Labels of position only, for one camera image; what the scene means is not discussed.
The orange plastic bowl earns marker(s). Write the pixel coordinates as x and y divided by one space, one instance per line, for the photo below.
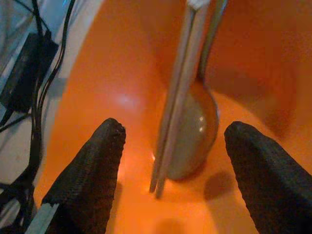
109 73

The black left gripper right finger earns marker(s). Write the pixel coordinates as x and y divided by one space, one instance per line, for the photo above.
273 185

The black power adapter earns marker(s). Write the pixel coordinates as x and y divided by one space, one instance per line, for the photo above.
26 73

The metal spoon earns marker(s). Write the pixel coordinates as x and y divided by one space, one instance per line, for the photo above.
195 136

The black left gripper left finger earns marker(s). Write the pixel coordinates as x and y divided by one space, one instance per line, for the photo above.
90 175

